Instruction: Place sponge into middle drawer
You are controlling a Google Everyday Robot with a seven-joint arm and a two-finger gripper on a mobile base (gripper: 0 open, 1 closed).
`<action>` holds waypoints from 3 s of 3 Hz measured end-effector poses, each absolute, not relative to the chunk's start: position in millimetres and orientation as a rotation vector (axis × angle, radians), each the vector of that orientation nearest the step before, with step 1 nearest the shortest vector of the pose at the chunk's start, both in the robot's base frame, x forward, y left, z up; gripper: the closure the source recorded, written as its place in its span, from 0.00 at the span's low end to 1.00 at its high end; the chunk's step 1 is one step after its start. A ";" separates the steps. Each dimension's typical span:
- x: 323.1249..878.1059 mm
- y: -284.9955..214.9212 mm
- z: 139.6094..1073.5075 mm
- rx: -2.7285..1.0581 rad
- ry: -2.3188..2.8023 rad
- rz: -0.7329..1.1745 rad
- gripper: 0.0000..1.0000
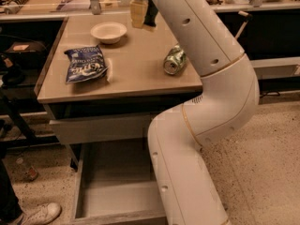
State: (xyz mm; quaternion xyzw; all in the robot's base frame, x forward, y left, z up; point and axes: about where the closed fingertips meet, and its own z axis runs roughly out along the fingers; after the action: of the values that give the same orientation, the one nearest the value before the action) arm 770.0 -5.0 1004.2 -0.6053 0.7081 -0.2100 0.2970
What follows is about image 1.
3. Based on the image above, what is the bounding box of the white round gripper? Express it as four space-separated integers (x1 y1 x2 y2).
130 0 148 28

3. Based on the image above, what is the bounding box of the green and yellow sponge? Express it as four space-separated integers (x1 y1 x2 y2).
143 0 158 31

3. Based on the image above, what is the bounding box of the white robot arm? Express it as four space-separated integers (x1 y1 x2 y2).
148 0 259 225

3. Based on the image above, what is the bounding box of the grey drawer cabinet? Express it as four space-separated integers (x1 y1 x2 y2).
36 13 202 167

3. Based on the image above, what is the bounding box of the closed grey top drawer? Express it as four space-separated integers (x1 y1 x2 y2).
50 112 153 144

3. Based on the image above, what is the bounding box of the open grey middle drawer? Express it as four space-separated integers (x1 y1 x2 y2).
67 139 168 225

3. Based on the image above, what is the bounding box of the white paper bowl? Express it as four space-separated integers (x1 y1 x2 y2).
90 22 127 44

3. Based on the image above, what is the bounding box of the green soda can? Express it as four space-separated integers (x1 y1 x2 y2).
163 44 187 75

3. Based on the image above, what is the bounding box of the blue chip bag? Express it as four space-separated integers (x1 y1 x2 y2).
64 46 108 83

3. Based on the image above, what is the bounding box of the white rod with black tip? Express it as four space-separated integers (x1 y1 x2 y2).
235 10 253 38

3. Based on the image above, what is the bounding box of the plastic bottle on floor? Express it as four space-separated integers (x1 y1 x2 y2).
16 157 38 181

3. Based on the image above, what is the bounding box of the white sneaker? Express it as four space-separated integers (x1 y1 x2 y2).
9 202 62 225

